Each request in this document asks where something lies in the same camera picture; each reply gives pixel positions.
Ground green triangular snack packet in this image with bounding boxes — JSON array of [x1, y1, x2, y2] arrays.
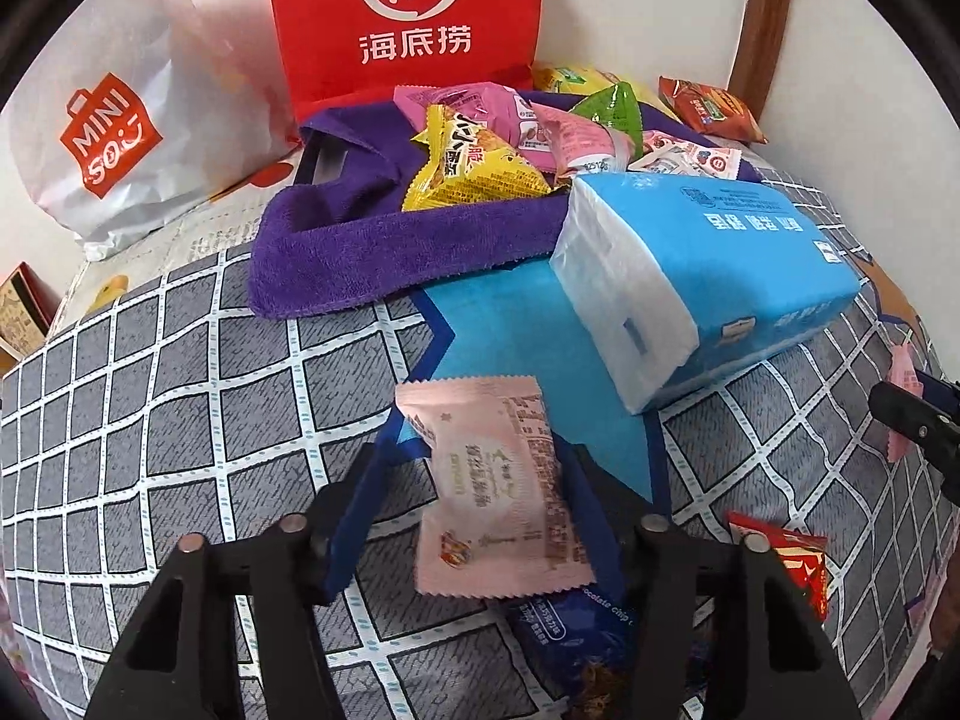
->
[[568, 79, 644, 160]]

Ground pink snack packet yellow corner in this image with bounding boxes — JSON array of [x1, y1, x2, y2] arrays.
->
[[394, 81, 557, 158]]

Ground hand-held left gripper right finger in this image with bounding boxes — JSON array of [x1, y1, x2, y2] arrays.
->
[[559, 446, 856, 720]]

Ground grey checked bed sheet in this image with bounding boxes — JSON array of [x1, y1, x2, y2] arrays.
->
[[0, 157, 960, 720]]

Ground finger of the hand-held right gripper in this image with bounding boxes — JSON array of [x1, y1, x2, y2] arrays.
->
[[916, 370, 960, 410], [870, 381, 960, 511]]

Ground red brown cardboard box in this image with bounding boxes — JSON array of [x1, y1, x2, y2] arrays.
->
[[0, 262, 65, 362]]

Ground brown wooden bed frame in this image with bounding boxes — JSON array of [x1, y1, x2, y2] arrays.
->
[[724, 0, 796, 145]]

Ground red paper bag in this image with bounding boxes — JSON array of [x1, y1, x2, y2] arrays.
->
[[266, 0, 547, 127]]

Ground dark blue cookie packet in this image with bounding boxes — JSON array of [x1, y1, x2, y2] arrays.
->
[[504, 586, 647, 720]]

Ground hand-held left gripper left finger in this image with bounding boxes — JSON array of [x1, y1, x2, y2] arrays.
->
[[84, 454, 380, 720]]

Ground thin pink packet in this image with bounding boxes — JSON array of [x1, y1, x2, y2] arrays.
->
[[885, 341, 923, 464]]

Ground pale pink snack packet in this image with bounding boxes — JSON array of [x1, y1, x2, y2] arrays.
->
[[395, 375, 597, 599]]

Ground small white pink packet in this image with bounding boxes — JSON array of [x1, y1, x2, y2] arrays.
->
[[636, 142, 743, 181], [626, 129, 702, 166]]

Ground white mat with fruit print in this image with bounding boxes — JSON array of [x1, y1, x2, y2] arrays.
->
[[71, 146, 305, 320]]

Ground purple towel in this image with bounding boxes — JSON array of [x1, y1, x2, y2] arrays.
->
[[247, 90, 762, 320]]

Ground blue tissue pack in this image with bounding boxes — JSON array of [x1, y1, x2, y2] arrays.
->
[[549, 171, 862, 415]]

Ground yellow noodle snack packet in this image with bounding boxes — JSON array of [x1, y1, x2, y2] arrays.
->
[[403, 103, 552, 212]]

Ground white paper bag orange logo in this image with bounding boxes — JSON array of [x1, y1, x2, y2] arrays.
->
[[7, 0, 305, 263]]

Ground orange snack packet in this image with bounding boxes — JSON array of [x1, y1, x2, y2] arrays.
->
[[658, 75, 770, 145]]

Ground red snack packet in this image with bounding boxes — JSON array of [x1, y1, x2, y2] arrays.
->
[[726, 510, 830, 622]]

